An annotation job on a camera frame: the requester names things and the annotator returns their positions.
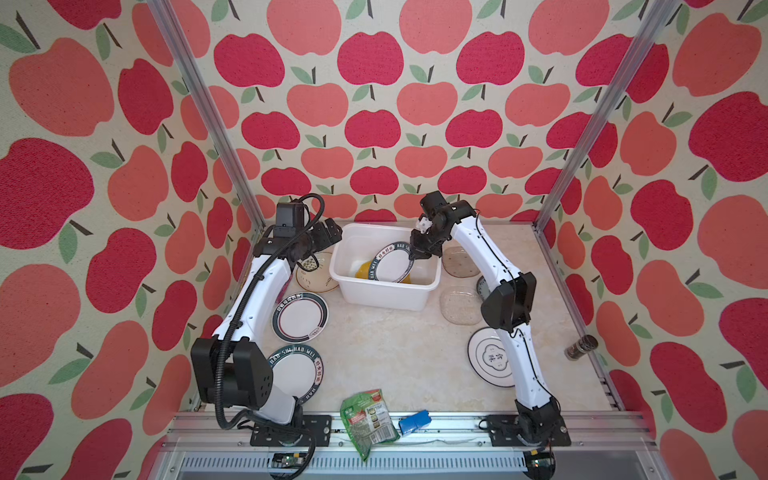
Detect white plate black rings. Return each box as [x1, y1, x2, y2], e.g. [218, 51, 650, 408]
[467, 326, 517, 389]

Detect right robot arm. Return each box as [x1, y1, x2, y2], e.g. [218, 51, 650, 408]
[409, 191, 565, 446]

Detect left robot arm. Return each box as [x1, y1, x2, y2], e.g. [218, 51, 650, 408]
[190, 219, 342, 430]

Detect white plastic bin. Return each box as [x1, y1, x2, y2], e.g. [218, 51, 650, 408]
[330, 223, 441, 311]

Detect beige willow pattern plate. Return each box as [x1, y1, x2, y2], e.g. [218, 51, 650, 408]
[296, 252, 339, 294]

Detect clear pink glass plate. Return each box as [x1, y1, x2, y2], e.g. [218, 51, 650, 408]
[439, 287, 482, 326]

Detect blue white porcelain plate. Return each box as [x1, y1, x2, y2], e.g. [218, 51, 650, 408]
[476, 276, 490, 301]

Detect red green rim plate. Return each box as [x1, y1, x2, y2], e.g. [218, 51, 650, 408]
[272, 292, 329, 344]

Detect blue small box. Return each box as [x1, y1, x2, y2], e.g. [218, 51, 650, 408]
[398, 410, 432, 436]

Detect green snack packet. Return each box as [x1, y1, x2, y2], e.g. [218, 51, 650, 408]
[340, 389, 400, 462]

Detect dark spice jar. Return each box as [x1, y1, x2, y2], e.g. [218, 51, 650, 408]
[564, 334, 599, 361]

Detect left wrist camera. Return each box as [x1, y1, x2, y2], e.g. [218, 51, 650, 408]
[273, 201, 309, 239]

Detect black corrugated cable hose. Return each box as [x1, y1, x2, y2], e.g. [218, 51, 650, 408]
[214, 193, 326, 480]

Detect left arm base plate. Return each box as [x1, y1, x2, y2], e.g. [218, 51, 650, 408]
[250, 415, 333, 448]

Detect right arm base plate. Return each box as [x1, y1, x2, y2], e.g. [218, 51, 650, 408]
[478, 415, 572, 448]

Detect aluminium front rail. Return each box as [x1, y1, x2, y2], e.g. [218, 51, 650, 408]
[147, 411, 672, 479]

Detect left aluminium frame post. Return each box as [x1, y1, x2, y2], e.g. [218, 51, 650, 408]
[148, 0, 266, 233]

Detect aluminium frame post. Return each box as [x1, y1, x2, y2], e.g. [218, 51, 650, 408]
[533, 0, 682, 234]
[148, 0, 266, 233]

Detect right aluminium frame post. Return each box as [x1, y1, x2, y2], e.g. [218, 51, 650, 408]
[533, 0, 682, 234]

